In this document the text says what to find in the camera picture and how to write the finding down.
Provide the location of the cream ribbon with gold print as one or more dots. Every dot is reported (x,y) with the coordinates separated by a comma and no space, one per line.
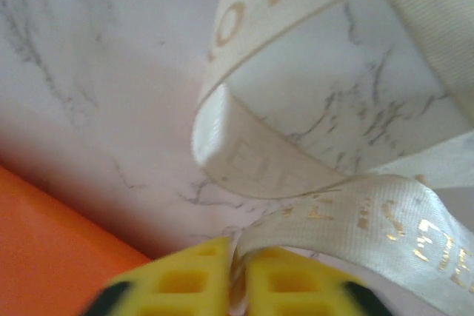
(333,212)

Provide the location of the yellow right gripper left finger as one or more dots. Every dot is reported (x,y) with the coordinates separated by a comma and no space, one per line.
(185,294)

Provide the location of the orange wrapping paper sheet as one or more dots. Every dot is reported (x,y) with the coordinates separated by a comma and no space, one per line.
(48,249)

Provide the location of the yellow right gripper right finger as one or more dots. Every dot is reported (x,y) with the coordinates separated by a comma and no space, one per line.
(296,294)

